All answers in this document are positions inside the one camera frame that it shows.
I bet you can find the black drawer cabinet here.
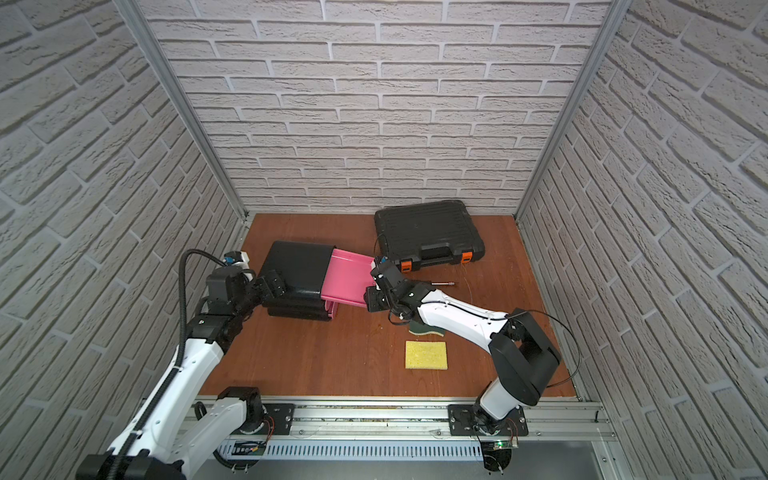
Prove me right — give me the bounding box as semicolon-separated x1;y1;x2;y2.
259;241;335;321

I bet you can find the green yellow scouring sponge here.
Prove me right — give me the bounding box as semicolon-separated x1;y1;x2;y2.
409;321;445;337

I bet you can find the pink drawer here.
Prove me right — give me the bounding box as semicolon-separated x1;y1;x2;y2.
321;248;375;319

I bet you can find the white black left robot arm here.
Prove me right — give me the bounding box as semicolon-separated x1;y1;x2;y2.
75;249;285;479

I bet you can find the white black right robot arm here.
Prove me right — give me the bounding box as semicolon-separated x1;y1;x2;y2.
364;257;562;435

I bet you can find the black plastic tool case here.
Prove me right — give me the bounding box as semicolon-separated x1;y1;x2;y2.
374;200;486;273

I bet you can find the aluminium front rail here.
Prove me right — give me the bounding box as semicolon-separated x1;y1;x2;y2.
218;396;618;464

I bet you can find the aluminium corner frame post left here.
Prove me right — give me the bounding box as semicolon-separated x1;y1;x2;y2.
115;0;248;225

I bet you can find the aluminium corner frame post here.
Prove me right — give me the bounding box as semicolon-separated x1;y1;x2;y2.
513;0;632;220
115;0;248;225

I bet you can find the aluminium corner frame post right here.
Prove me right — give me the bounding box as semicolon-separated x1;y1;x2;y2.
513;0;632;220

